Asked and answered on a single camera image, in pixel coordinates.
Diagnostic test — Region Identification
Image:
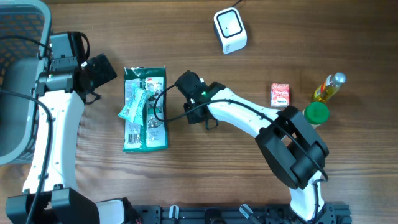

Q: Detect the green lid jar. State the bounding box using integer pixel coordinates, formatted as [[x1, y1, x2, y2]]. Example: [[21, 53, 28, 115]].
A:
[[302, 102, 330, 128]]

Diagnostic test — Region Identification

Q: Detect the light green plastic sachet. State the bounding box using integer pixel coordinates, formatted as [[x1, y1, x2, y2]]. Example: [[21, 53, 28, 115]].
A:
[[118, 82, 152, 126]]

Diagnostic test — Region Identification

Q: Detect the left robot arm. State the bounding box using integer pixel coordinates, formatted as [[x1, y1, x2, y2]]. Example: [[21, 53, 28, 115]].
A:
[[4, 32, 130, 223]]

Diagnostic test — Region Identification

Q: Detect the white barcode scanner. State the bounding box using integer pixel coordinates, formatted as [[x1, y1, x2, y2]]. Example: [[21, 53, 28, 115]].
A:
[[213, 7, 248, 54]]

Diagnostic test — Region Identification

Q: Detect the grey plastic mesh basket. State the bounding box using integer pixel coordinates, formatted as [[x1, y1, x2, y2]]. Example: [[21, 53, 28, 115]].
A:
[[1, 0, 52, 165]]

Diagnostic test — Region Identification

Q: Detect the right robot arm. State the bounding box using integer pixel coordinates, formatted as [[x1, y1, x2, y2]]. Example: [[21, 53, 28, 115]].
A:
[[175, 70, 329, 223]]

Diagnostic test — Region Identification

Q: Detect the yellow oil bottle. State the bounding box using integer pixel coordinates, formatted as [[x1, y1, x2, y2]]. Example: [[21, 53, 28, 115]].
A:
[[311, 72, 346, 103]]

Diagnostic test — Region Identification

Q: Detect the green 3M gloves package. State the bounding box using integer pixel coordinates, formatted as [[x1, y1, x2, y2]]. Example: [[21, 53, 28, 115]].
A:
[[123, 67, 168, 153]]

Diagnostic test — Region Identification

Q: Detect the red tissue pack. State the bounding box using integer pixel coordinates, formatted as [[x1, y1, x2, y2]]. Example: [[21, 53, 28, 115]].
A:
[[271, 83, 290, 107]]

